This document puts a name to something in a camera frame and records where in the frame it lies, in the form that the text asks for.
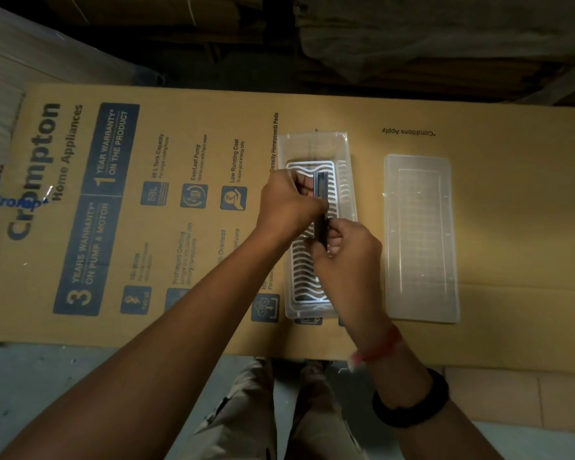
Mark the person's left hand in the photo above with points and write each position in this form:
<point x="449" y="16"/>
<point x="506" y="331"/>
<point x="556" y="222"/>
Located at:
<point x="282" y="205"/>

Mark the person's right hand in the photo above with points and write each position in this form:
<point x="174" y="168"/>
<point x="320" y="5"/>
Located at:
<point x="354" y="273"/>

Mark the person's left fingers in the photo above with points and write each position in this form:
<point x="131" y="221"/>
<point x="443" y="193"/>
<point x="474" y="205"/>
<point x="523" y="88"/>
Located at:
<point x="306" y="186"/>

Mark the person's right fingers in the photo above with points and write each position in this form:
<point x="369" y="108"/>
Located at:
<point x="338" y="229"/>

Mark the black strip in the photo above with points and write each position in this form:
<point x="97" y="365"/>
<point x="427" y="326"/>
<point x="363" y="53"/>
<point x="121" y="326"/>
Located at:
<point x="321" y="230"/>

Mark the person's right forearm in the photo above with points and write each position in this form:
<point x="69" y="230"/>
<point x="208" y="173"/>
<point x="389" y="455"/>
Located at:
<point x="426" y="440"/>

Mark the person's left forearm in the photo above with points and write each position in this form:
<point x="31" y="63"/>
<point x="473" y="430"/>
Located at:
<point x="163" y="349"/>

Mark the clear plastic container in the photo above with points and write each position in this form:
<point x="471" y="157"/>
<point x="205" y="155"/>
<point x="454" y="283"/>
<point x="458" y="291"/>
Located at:
<point x="336" y="143"/>

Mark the white wavy tray insert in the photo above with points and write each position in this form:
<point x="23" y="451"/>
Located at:
<point x="307" y="277"/>

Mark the clear plastic lid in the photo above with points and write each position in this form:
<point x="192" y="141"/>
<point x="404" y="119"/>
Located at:
<point x="421" y="234"/>

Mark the red thread wristband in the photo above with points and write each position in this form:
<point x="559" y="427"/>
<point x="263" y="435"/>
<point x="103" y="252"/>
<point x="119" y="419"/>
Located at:
<point x="381" y="347"/>

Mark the large printed cardboard box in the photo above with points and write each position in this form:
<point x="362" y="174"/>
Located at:
<point x="508" y="225"/>

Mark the black wristband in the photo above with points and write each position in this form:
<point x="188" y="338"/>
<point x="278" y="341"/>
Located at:
<point x="412" y="409"/>

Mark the grey tarp sheet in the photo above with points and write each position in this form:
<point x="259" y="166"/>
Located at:
<point x="436" y="28"/>

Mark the person's beige trousers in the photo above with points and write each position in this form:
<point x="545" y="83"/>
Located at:
<point x="249" y="416"/>

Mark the plain tan cardboard piece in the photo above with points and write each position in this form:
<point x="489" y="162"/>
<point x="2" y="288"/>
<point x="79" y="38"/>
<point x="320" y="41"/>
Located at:
<point x="517" y="395"/>

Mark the blue printed tape strip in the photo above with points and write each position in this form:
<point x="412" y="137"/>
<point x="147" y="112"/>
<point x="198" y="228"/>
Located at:
<point x="14" y="202"/>

